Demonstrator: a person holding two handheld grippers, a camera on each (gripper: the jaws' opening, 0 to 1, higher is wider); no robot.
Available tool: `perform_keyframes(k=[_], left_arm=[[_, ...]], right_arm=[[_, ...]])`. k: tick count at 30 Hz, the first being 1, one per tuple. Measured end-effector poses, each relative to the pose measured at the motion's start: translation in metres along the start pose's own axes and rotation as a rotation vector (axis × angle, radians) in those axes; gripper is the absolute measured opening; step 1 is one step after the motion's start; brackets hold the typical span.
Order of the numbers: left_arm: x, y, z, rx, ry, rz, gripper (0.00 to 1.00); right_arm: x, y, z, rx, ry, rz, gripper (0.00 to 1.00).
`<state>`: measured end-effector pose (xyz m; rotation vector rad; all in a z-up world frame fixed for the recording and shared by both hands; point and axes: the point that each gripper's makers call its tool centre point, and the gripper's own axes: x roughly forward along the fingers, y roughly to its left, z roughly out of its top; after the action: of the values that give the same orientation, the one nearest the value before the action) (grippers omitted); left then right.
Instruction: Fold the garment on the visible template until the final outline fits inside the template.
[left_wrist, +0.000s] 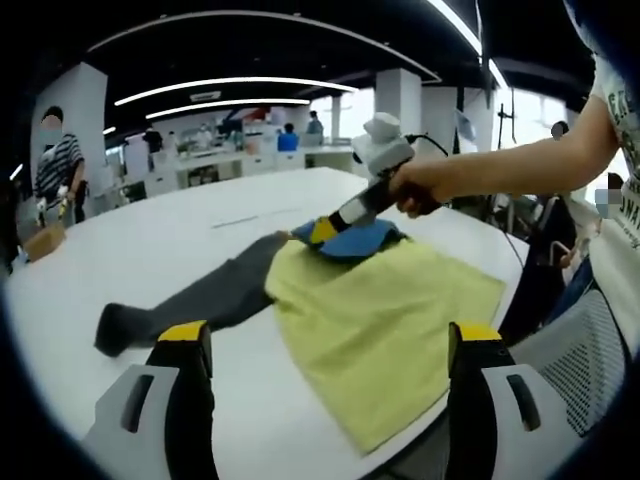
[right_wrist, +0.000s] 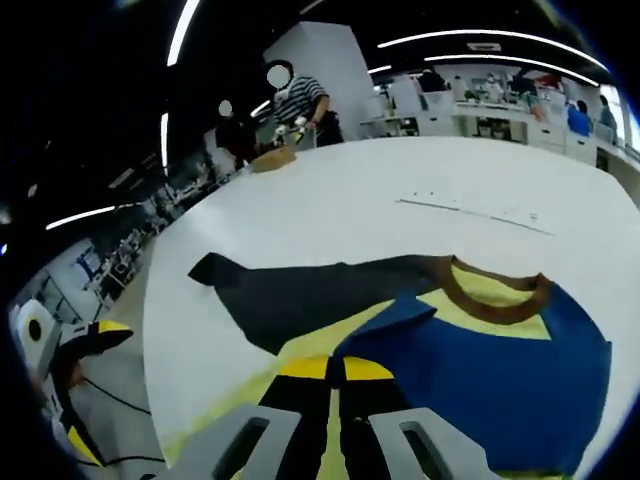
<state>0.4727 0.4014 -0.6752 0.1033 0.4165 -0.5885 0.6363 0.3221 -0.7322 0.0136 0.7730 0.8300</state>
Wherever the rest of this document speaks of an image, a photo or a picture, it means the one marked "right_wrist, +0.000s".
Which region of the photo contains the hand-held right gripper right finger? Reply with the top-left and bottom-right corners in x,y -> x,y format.
332,355 -> 501,480

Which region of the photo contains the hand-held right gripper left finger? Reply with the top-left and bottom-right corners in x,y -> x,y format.
154,355 -> 334,480

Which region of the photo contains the yellow blue grey garment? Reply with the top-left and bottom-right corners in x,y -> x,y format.
159,252 -> 614,480

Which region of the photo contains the person's left hand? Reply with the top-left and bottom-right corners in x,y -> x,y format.
52,356 -> 85,392

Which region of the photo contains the ceiling light strip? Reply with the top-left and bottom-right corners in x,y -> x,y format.
159,112 -> 171,177
166,0 -> 202,67
44,204 -> 117,232

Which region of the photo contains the brown cardboard box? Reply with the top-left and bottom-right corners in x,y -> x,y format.
252,145 -> 297,174

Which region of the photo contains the white counter with cabinets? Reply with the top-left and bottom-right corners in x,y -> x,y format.
359,97 -> 640,174

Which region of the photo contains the white square pillar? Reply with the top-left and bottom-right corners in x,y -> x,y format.
262,20 -> 376,146

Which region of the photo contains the blue storage box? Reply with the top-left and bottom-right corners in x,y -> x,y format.
567,107 -> 595,137

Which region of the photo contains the long curved ceiling light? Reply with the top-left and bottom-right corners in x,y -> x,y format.
377,28 -> 610,72
424,53 -> 602,87

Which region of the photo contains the black cable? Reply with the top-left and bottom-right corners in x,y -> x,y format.
82,452 -> 166,469
79,377 -> 152,416

